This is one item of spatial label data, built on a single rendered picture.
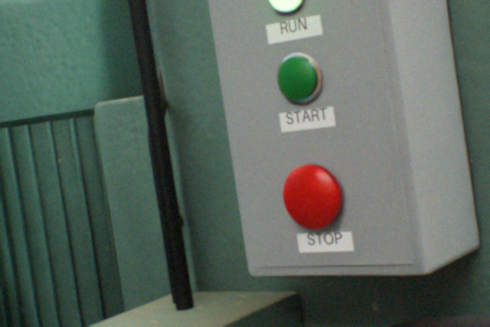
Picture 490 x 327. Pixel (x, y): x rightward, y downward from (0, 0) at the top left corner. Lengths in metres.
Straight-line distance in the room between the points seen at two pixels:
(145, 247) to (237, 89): 0.22
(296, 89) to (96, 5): 0.29
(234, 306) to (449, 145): 0.15
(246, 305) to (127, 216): 0.17
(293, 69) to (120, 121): 0.24
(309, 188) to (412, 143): 0.05
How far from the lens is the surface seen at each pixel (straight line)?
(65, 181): 0.74
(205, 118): 0.59
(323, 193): 0.47
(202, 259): 0.61
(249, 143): 0.50
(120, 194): 0.70
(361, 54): 0.46
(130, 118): 0.68
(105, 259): 0.74
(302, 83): 0.47
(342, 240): 0.48
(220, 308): 0.56
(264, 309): 0.55
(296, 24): 0.48
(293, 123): 0.48
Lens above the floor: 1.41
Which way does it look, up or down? 3 degrees down
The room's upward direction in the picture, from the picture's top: 9 degrees counter-clockwise
